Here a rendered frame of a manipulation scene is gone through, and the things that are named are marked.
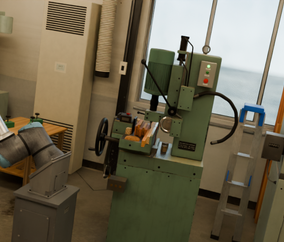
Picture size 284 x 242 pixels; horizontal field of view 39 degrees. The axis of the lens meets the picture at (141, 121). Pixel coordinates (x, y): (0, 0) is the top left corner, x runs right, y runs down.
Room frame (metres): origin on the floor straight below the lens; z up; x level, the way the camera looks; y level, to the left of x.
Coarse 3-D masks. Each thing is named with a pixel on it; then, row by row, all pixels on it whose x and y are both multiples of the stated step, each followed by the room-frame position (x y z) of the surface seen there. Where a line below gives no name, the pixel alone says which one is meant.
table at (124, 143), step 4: (132, 132) 2.76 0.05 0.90; (112, 136) 2.76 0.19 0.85; (116, 136) 2.76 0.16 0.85; (120, 136) 2.75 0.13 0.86; (124, 136) 2.61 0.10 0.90; (136, 136) 2.66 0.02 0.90; (156, 136) 2.97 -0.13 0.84; (120, 140) 2.54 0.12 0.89; (124, 140) 2.54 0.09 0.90; (128, 140) 2.54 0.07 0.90; (132, 140) 2.55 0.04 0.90; (140, 140) 2.58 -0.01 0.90; (120, 144) 2.54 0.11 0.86; (124, 144) 2.54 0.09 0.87; (128, 144) 2.53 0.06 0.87; (132, 144) 2.53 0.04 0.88; (136, 144) 2.53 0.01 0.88; (140, 144) 2.53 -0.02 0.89; (148, 144) 2.52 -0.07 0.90; (152, 144) 2.68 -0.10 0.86; (128, 148) 2.53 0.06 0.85; (132, 148) 2.53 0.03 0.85; (136, 148) 2.53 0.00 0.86; (140, 148) 2.53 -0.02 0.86; (144, 148) 2.52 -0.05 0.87; (148, 148) 2.52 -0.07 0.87; (148, 152) 2.52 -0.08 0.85
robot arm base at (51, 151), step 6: (42, 150) 2.29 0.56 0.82; (48, 150) 2.30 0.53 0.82; (54, 150) 2.32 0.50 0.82; (60, 150) 2.36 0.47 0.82; (36, 156) 2.29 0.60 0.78; (42, 156) 2.28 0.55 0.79; (48, 156) 2.27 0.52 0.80; (54, 156) 2.28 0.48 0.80; (36, 162) 2.29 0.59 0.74; (42, 162) 2.26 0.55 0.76; (36, 168) 2.29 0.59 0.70
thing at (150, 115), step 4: (148, 112) 2.77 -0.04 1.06; (152, 112) 2.76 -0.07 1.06; (156, 112) 2.76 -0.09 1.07; (160, 112) 2.78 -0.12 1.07; (148, 116) 2.77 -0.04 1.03; (152, 116) 2.76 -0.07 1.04; (156, 116) 2.76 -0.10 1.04; (148, 120) 2.77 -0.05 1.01; (152, 120) 2.76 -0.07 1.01; (156, 120) 2.76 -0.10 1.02; (160, 120) 2.76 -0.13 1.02
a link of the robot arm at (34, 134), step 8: (24, 128) 2.33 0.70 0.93; (32, 128) 2.34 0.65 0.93; (40, 128) 2.37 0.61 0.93; (24, 136) 2.30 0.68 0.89; (32, 136) 2.31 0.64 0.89; (40, 136) 2.33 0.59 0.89; (48, 136) 2.38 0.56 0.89; (24, 144) 2.27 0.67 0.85; (32, 144) 2.30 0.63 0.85; (40, 144) 2.31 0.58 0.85; (48, 144) 2.33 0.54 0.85; (32, 152) 2.31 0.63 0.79
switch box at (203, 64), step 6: (204, 66) 2.60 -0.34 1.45; (210, 66) 2.59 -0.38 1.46; (216, 66) 2.59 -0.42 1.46; (204, 72) 2.60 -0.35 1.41; (210, 72) 2.59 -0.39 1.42; (198, 78) 2.60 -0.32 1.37; (204, 78) 2.60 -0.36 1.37; (210, 78) 2.59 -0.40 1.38; (198, 84) 2.60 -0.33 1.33; (210, 84) 2.59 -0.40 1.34
